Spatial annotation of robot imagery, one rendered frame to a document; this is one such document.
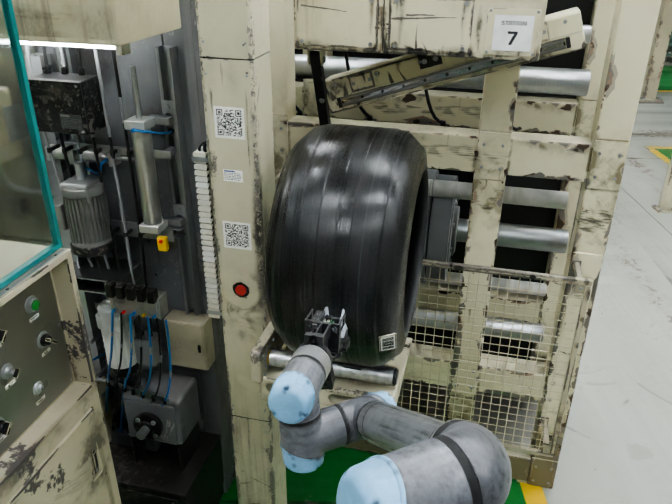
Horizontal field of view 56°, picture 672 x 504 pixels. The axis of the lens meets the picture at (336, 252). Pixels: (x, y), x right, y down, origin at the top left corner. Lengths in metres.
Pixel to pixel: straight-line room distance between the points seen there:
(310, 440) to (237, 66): 0.82
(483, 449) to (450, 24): 1.08
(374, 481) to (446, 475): 0.09
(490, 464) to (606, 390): 2.49
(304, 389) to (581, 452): 1.99
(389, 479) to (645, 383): 2.72
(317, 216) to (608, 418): 2.07
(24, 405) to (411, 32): 1.24
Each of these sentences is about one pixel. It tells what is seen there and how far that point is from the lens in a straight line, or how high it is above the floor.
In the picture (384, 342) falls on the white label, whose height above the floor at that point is 1.09.
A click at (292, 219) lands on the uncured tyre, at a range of 1.37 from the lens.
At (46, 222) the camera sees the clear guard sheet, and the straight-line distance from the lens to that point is 1.52.
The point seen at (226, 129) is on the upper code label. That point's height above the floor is 1.49.
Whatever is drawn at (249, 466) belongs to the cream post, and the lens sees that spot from 2.10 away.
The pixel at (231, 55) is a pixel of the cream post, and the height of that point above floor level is 1.66.
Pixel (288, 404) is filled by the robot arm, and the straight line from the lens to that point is 1.08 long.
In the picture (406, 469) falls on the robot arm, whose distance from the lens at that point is 0.79.
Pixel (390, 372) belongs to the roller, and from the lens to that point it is 1.64.
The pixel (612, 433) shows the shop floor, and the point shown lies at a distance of 3.07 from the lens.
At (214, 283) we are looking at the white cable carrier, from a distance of 1.75.
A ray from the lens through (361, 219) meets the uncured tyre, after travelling 1.34.
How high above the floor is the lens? 1.92
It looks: 27 degrees down
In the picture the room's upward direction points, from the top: 1 degrees clockwise
